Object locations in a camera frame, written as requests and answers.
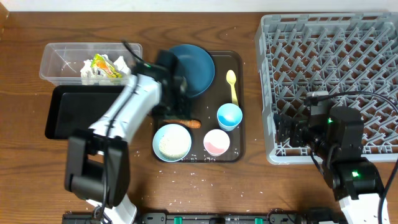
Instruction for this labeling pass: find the orange carrot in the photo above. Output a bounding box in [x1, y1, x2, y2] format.
[164, 119, 201, 129]

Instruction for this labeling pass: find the green yellow snack wrapper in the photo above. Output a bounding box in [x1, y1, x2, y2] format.
[90, 54, 123, 78]

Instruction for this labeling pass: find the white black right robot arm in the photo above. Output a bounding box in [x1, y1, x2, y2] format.
[273, 91, 397, 223]

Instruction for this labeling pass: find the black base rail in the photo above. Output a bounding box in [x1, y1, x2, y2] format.
[61, 208, 349, 224]

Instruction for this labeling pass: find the white tissue paper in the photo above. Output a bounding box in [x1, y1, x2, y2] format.
[80, 54, 131, 85]

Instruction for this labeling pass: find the grey dishwasher rack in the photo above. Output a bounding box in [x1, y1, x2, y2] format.
[254, 12, 397, 165]

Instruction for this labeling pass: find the dark blue plate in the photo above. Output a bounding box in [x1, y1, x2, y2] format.
[169, 44, 215, 98]

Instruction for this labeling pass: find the yellow plastic spoon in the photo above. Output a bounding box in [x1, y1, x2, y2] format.
[226, 70, 239, 106]

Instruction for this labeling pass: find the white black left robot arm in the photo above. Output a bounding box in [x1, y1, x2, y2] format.
[64, 50, 189, 223]

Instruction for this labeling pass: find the light blue cup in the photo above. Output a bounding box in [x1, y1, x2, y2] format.
[216, 103, 243, 132]

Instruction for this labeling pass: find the clear plastic waste bin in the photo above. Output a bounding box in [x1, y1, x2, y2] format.
[39, 42, 135, 86]

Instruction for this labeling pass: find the dark brown serving tray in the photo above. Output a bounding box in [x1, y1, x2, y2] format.
[151, 50, 245, 164]

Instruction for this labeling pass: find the pink white cup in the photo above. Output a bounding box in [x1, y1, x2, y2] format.
[203, 129, 230, 157]

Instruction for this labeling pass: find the black rectangular tray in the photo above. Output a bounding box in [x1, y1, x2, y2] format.
[45, 85, 124, 140]

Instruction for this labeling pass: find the light blue rice bowl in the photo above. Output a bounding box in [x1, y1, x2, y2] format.
[152, 124, 192, 162]

